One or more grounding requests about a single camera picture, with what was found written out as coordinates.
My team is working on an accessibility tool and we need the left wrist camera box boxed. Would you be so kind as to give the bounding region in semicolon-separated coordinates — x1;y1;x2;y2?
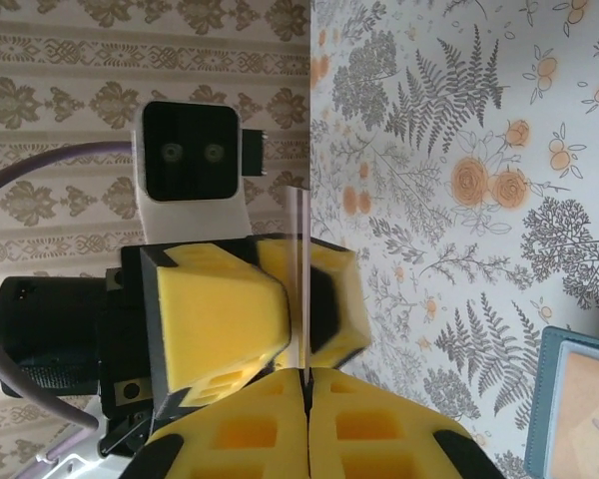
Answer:
131;99;255;246

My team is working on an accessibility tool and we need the teal card holder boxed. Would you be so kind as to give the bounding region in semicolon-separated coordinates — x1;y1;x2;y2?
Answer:
523;325;599;479

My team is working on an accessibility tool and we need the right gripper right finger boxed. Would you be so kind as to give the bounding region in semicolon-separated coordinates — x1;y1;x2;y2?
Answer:
308;367;495;479

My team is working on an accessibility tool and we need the purple camera cable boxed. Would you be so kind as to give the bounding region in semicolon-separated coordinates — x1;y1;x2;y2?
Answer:
0;141;137;468

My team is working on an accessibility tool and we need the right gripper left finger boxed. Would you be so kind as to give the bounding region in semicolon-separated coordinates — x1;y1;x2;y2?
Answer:
124;368;311;479

